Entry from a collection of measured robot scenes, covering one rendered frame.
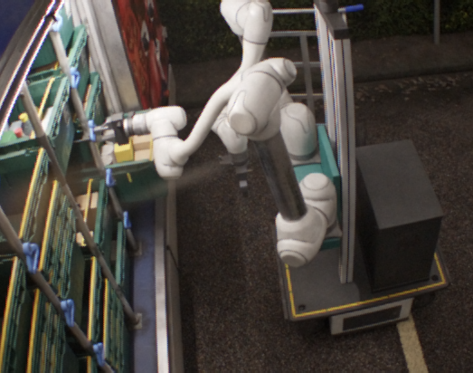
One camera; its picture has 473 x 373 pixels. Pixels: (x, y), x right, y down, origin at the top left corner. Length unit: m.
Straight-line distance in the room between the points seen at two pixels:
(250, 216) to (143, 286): 1.27
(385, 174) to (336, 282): 0.63
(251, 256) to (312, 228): 1.45
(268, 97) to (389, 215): 0.99
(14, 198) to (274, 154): 0.91
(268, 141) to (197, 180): 2.25
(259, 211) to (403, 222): 1.48
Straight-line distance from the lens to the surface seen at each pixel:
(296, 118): 2.48
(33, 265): 1.45
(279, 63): 1.78
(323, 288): 2.83
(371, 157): 2.72
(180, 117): 2.16
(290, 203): 1.92
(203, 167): 4.05
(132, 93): 2.69
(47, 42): 2.13
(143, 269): 2.67
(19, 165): 1.77
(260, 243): 3.47
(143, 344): 2.42
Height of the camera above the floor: 2.65
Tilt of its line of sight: 43 degrees down
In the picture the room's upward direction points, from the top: 12 degrees counter-clockwise
